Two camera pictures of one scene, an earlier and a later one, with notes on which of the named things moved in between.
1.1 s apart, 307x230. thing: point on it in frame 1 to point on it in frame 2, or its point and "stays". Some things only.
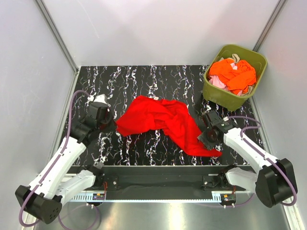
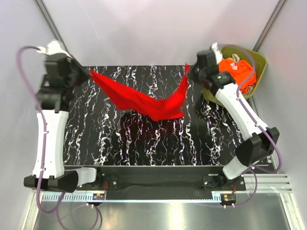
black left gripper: (109, 114) to (85, 74)
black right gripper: (202, 137) to (190, 73)
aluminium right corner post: (269, 24) stays
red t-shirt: (169, 116) to (154, 109)
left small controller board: (97, 196) stays
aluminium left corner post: (57, 34) stays
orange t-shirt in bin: (236, 80) stays
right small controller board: (228, 198) stays
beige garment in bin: (234, 56) stays
